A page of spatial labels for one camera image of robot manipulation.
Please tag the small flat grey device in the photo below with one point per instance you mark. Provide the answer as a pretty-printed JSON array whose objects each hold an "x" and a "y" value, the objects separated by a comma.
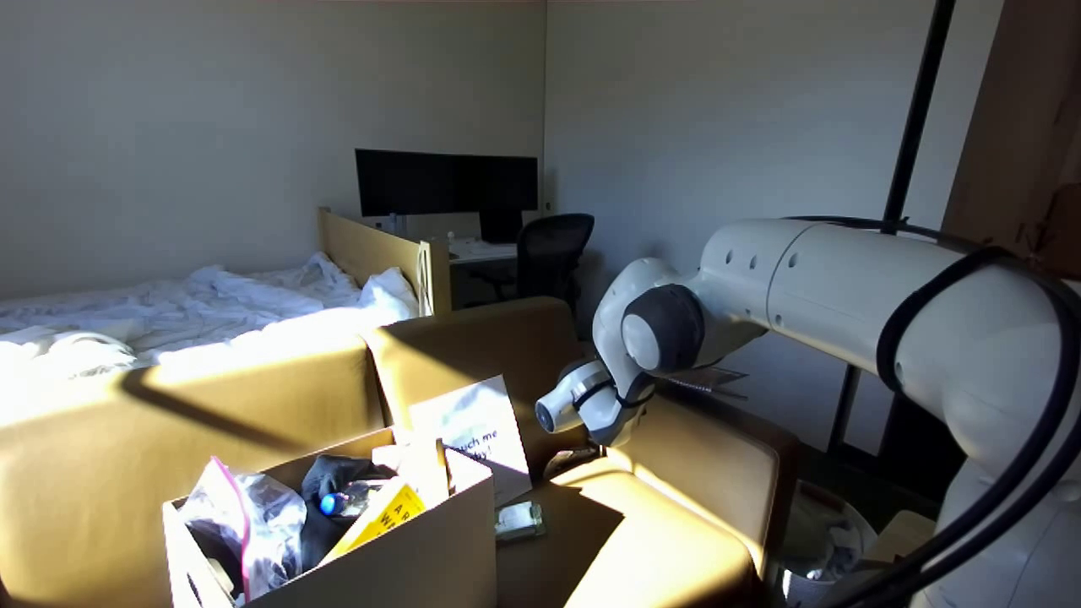
[{"x": 518, "y": 520}]

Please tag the clear plastic bag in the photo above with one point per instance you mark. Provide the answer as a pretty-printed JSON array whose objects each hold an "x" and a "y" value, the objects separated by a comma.
[{"x": 256, "y": 529}]

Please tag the white closet door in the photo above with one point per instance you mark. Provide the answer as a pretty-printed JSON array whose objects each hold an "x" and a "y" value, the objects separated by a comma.
[{"x": 720, "y": 190}]

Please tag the bed with white sheets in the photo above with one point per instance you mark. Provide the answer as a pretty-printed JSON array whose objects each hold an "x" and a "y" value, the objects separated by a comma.
[{"x": 146, "y": 308}]

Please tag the black monitor screen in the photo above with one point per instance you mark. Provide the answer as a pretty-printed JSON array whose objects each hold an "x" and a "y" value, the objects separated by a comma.
[{"x": 445, "y": 188}]

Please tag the dark bottle with blue cap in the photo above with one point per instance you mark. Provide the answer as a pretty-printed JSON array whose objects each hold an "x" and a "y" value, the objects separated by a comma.
[{"x": 340, "y": 493}]

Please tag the white desk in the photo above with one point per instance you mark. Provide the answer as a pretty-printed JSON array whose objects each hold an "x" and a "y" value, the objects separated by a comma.
[{"x": 476, "y": 253}]

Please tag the black office chair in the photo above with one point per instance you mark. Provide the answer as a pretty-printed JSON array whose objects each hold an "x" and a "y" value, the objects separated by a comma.
[{"x": 555, "y": 253}]

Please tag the white pillow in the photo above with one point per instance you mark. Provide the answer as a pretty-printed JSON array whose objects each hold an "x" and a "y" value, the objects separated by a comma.
[{"x": 389, "y": 293}]

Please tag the white printed paper bag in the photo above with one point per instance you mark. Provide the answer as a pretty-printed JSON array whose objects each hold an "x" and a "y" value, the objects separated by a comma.
[{"x": 484, "y": 426}]

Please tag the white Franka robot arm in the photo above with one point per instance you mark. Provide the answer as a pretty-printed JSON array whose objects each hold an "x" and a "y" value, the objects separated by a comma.
[{"x": 901, "y": 324}]

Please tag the yellow packet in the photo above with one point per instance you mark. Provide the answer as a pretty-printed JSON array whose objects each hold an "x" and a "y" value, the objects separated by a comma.
[{"x": 382, "y": 510}]

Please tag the open cardboard box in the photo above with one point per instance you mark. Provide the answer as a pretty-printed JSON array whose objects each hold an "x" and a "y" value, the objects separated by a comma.
[{"x": 417, "y": 561}]

